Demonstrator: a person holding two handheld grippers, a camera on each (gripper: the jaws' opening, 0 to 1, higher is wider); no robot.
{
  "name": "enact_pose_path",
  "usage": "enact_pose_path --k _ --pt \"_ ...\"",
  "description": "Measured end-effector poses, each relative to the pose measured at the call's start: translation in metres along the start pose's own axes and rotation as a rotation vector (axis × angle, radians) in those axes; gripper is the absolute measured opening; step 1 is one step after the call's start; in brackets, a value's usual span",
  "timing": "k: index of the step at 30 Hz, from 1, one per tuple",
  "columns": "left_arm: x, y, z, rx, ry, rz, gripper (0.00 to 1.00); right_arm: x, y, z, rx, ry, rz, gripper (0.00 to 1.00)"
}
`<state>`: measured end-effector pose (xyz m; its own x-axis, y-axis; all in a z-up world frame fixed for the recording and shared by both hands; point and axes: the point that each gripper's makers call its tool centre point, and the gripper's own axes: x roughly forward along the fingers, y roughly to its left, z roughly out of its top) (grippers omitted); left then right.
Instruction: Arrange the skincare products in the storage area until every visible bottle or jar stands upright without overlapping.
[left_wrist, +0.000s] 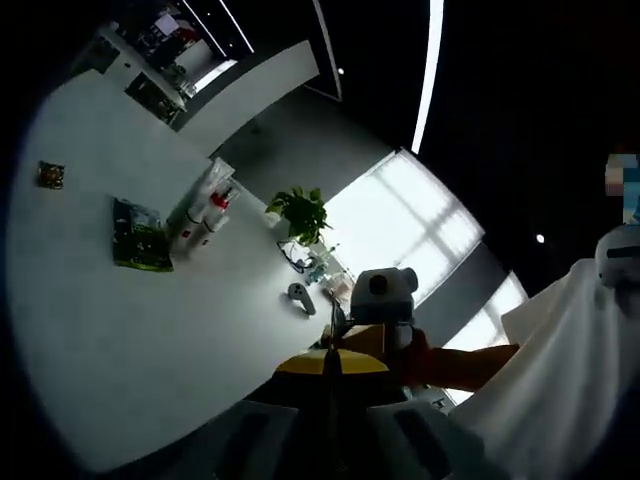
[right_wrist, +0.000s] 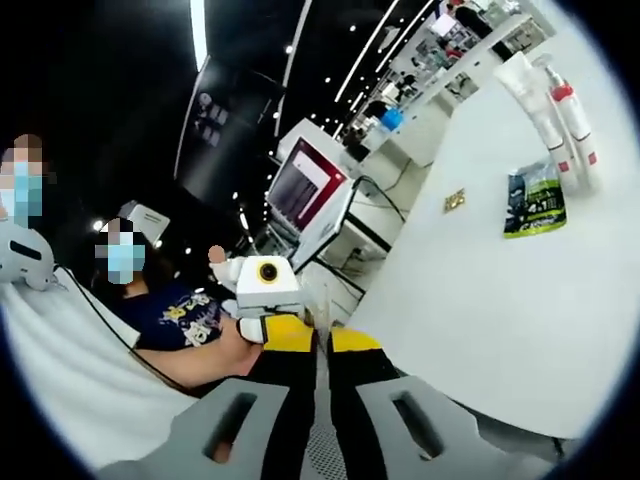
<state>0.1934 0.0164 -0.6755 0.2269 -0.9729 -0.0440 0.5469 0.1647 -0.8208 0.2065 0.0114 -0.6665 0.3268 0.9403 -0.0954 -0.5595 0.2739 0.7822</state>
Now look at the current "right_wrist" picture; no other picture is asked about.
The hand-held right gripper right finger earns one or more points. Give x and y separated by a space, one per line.
355 390

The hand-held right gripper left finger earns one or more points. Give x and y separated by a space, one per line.
285 390

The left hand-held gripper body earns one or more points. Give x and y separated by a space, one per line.
270 287

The white skincare tube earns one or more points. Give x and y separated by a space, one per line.
530 100

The white pump bottle red collar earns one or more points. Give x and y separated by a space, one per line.
572 120

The person's left hand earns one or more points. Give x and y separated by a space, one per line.
240 355

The white laptop red screen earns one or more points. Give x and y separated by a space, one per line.
305 190

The small laptop stand table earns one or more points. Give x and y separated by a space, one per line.
365 225

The white boxy fixture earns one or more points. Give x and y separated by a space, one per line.
147 220

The black hanging panel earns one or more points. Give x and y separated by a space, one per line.
225 130

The gold snack packet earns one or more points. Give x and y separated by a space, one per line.
455 200

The blue water barrel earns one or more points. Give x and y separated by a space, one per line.
391 120

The person's white shirt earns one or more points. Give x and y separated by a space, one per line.
75 375

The long white counter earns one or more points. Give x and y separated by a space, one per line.
425 100

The white chest device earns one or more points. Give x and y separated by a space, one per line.
25 255

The green black packet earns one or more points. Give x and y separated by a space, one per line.
535 205

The wall screen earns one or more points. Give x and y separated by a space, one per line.
445 24

